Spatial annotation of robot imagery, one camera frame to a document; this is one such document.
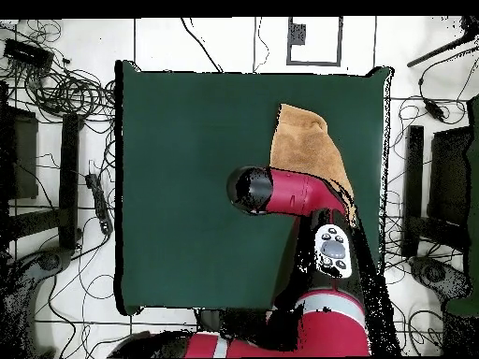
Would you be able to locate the tan terry towel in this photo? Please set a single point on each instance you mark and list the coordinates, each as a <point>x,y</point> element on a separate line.
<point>303,146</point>

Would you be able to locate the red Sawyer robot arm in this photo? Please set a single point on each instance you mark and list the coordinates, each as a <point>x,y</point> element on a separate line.
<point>295,194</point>

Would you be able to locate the dark green table cloth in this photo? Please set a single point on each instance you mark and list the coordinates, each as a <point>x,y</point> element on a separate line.
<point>187,149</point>

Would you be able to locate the black power strip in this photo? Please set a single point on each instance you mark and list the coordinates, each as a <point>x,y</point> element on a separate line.
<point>100,203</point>

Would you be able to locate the black stand bar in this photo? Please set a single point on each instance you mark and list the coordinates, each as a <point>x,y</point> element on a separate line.
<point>69,179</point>
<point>413,179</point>

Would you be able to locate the grey wheeled base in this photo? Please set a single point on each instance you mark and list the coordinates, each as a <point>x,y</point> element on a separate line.
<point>434,273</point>
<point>50,260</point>

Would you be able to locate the black square block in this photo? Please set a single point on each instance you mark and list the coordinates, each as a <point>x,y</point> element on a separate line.
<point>449,175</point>
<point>22,157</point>

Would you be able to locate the black power adapter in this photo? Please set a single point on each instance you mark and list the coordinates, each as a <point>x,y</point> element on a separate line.
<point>434,110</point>

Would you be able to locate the black tripod rod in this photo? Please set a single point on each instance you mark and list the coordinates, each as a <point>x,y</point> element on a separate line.
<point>434,52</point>

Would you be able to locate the black electronics box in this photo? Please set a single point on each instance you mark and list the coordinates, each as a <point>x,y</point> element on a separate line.
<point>28,54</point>

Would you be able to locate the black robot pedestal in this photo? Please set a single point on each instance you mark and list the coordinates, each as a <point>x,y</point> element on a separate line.
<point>209,321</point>

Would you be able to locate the grey floor frame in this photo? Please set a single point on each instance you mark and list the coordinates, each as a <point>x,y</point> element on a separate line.
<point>339,41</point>

